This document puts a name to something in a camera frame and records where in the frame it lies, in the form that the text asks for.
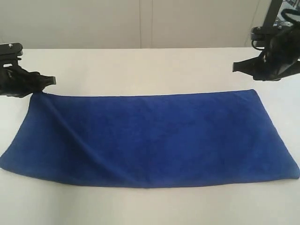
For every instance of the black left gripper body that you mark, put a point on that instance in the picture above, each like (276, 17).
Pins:
(14, 81)

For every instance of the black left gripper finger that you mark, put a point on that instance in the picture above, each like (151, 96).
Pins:
(38, 82)

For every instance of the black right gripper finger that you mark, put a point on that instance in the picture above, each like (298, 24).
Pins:
(252, 67)

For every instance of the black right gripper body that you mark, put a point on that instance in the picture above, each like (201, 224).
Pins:
(279, 59)

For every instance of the blue towel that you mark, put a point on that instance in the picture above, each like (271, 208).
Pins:
(167, 141)

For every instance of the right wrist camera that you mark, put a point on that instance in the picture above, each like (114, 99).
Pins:
(261, 36)

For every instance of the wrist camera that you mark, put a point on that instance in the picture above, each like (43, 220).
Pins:
(261, 36)
(11, 51)

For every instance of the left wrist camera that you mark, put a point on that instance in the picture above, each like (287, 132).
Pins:
(11, 51)

